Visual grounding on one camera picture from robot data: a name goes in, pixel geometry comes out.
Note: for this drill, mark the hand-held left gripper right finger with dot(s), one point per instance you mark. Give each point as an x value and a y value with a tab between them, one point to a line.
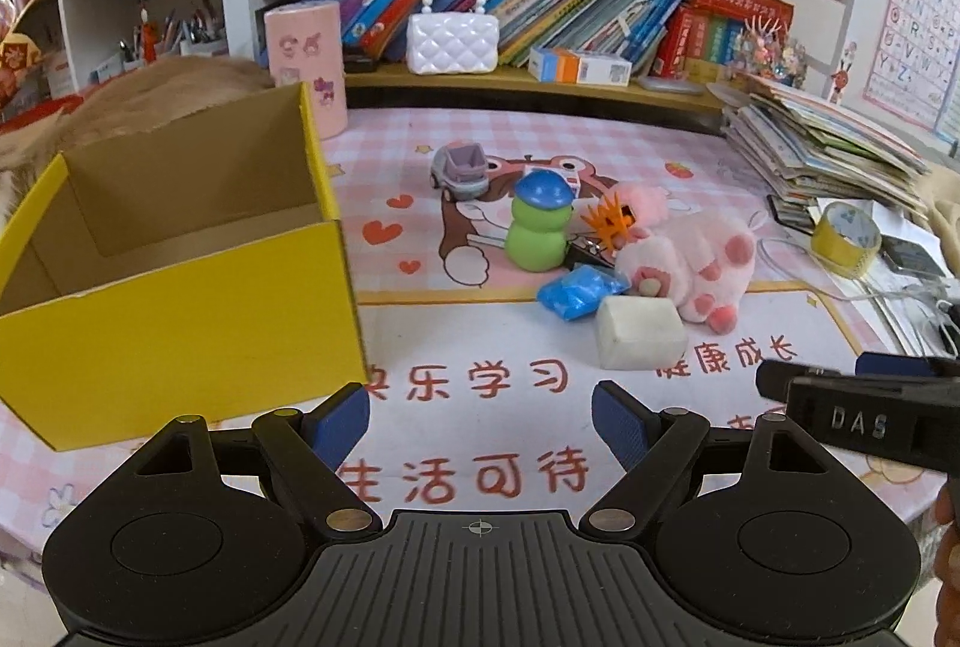
619	423

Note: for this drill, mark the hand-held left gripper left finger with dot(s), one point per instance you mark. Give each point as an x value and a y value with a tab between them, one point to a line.
345	423

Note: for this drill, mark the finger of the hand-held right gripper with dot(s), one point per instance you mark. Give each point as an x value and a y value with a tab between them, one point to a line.
825	381

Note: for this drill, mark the white foam block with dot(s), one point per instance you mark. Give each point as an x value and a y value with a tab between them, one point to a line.
641	332

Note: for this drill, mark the blue plastic packet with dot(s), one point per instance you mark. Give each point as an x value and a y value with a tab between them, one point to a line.
577	294

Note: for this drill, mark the black binder clip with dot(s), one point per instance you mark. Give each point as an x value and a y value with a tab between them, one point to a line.
581	255

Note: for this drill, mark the pink plush toy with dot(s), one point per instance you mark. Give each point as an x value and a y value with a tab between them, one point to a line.
697	257

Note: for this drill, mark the yellow cardboard box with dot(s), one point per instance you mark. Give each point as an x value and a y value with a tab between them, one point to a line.
187	332

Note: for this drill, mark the orange spiky toy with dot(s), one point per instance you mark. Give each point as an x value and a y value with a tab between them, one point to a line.
607	223

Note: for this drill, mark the green toy figure blue cap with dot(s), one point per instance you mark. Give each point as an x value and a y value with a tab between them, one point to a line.
532	234

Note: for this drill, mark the person's right hand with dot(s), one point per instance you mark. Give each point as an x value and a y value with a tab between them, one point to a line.
949	557

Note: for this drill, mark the yellow tape roll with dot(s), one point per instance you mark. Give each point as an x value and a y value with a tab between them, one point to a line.
825	242

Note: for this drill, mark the black phone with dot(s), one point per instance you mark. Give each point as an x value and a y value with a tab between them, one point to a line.
911	257

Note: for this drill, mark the pink printed table mat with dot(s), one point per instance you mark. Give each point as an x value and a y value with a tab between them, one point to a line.
420	287

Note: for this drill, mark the beige cloth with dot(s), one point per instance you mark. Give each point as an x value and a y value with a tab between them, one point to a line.
945	197

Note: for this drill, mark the stack of picture books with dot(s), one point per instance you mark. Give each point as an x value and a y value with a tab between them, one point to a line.
817	144

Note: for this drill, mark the grey toy truck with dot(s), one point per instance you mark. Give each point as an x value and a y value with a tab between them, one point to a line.
461	170

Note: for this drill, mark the colourful glitter ornament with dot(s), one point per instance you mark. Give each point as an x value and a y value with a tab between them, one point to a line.
765	54

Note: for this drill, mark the grey round lid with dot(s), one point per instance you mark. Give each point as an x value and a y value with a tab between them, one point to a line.
671	84

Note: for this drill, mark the orange white medicine box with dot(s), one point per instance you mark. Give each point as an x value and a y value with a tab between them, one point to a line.
577	68

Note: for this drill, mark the pink cylindrical container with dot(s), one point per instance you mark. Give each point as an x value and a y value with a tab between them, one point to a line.
307	54

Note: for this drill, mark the tan fluffy blanket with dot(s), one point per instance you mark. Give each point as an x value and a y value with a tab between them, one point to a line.
150	99

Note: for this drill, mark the red boxed book set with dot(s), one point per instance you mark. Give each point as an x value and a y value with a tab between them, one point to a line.
720	17

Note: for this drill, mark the pens in white holders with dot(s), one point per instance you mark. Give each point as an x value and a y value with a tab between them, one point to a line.
199	43

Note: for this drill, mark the white shelf unit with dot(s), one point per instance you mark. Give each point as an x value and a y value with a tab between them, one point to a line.
97	24

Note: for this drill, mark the rabbit wall sticker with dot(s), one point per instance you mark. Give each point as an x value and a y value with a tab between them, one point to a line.
844	73

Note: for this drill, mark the alphabet wall poster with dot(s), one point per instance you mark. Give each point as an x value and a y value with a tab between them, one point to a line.
915	17

